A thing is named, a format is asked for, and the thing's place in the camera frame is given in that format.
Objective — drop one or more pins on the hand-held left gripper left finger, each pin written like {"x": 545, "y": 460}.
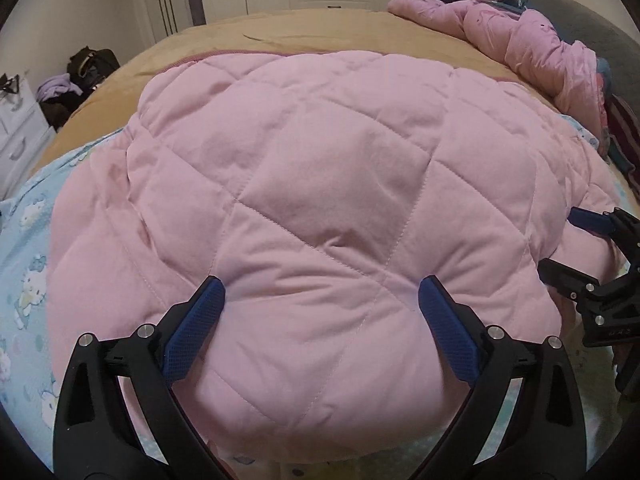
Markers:
{"x": 192, "y": 330}

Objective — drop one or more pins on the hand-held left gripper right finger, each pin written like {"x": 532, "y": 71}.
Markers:
{"x": 450, "y": 330}

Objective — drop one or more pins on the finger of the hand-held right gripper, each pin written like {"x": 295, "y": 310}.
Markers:
{"x": 585, "y": 217}
{"x": 565, "y": 275}

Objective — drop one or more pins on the pink quilted jacket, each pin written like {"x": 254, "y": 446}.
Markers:
{"x": 325, "y": 185}

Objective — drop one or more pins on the purple clothes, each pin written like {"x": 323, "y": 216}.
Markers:
{"x": 57, "y": 87}

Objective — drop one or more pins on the dark striped cloth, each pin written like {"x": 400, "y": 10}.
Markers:
{"x": 625, "y": 140}

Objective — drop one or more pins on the light blue printed blanket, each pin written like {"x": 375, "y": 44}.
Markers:
{"x": 25, "y": 270}

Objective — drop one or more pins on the crumpled pink garment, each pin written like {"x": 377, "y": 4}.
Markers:
{"x": 525, "y": 40}

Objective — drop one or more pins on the dark grey upholstered bed end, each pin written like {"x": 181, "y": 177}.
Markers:
{"x": 600, "y": 25}

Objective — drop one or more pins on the white dresser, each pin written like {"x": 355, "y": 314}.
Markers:
{"x": 20, "y": 130}

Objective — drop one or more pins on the black bag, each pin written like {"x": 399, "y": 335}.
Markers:
{"x": 95, "y": 65}

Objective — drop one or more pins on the small black object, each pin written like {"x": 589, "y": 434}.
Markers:
{"x": 9, "y": 87}

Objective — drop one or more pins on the tan bed cover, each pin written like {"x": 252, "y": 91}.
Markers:
{"x": 300, "y": 30}

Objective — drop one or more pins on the door with hanging items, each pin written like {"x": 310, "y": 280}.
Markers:
{"x": 165, "y": 5}

